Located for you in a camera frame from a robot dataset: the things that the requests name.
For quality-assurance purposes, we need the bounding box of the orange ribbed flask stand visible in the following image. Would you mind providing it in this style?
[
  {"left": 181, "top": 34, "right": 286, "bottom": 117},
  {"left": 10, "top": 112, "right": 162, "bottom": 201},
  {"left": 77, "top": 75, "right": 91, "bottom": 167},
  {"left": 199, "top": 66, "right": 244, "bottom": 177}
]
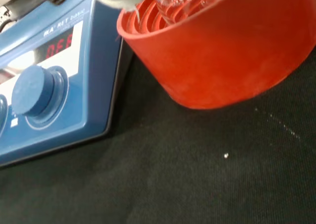
[{"left": 116, "top": 0, "right": 316, "bottom": 110}]

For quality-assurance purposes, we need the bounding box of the blue-base magnetic stirrer heater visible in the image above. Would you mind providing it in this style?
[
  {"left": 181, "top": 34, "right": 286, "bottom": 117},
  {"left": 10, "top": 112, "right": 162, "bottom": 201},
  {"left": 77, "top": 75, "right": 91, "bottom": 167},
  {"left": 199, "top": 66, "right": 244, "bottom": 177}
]
[{"left": 0, "top": 0, "right": 124, "bottom": 168}]

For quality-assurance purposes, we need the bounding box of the black bench cloth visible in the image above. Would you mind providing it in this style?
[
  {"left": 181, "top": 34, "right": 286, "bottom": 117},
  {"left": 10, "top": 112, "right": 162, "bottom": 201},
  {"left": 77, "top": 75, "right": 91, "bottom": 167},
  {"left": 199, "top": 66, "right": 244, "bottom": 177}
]
[{"left": 0, "top": 42, "right": 316, "bottom": 224}]

